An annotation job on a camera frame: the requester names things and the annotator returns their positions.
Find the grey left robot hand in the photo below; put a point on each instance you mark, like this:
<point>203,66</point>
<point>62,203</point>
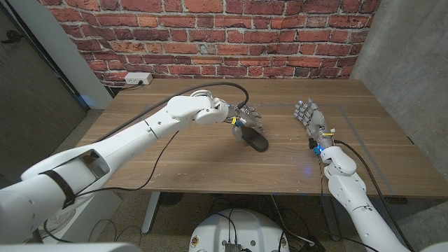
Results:
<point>246,117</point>

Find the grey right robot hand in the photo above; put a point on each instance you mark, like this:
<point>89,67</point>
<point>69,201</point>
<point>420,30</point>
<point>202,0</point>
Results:
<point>315,120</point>

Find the black glasses case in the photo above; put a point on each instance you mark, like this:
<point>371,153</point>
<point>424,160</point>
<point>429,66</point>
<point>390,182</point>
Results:
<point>257,141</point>

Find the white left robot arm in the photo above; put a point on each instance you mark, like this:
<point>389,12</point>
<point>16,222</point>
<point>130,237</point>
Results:
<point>133,140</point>

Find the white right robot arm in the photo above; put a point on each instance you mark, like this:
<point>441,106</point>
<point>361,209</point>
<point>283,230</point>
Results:
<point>350,189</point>

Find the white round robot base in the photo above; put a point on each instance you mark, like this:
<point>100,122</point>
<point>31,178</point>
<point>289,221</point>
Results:
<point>241,227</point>

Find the red brick printed backdrop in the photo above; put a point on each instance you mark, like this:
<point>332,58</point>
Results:
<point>210,35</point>

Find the grey table leg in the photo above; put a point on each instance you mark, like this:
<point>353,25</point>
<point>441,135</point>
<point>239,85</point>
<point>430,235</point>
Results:
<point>330,217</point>

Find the white power strip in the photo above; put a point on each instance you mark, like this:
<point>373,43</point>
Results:
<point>138,78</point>

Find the white table leg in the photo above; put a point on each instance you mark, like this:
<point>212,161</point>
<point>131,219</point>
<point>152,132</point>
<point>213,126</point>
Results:
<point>150,213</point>

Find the white door frame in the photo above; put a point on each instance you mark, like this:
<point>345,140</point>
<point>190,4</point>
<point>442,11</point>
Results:
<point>66,52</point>

